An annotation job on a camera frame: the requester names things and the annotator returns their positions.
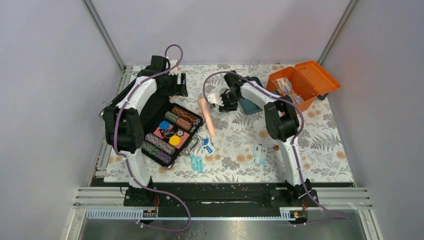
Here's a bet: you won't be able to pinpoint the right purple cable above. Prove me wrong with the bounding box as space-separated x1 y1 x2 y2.
202 71 349 227

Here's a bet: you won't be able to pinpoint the orange medicine box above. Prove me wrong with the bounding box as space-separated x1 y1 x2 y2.
266 60 341 112

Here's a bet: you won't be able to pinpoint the blue white sachet packet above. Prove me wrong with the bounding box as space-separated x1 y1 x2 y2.
253 143 268 166

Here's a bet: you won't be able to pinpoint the orange black chip stack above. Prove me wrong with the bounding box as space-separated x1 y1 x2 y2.
171 106 201 126

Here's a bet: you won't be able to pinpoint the green chip stack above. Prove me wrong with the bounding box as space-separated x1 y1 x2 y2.
164 111 179 124

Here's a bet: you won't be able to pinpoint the small blue sachets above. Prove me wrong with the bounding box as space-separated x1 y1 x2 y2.
201 138 216 156

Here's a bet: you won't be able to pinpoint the yellow poker chip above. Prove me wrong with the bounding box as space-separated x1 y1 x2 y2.
169 135 181 146

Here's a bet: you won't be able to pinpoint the red white chip stack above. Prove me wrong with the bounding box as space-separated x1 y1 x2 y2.
176 117 192 131

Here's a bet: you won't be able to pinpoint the colourful plaster box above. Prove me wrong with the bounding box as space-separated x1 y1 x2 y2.
275 77 293 94

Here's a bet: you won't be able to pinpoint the blue poker chip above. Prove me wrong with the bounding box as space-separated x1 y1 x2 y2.
158 120 170 130

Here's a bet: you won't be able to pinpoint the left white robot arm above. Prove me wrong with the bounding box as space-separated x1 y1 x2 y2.
100 55 188 206

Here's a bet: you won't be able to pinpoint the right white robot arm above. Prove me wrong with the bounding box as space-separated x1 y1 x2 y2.
202 71 312 206

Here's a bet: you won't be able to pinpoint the black poker chip case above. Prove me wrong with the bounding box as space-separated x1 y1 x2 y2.
141 94 204 167

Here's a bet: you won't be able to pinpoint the teal tube pair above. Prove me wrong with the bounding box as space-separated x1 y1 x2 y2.
190 154 204 173

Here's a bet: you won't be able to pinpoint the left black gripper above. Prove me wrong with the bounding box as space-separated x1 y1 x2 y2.
159 72 188 97

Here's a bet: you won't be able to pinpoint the floral table mat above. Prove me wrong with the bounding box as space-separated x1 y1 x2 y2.
103 63 355 184

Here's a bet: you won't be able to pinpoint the teal divided tray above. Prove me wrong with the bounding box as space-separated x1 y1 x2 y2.
239 76 267 115

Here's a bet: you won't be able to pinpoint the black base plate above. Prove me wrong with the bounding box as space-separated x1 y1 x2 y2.
78 182 319 219

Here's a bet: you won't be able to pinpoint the purple cable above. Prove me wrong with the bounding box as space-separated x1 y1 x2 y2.
113 43 192 233
202 71 349 227

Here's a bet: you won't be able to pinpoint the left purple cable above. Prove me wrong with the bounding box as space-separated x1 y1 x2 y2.
113 43 192 233

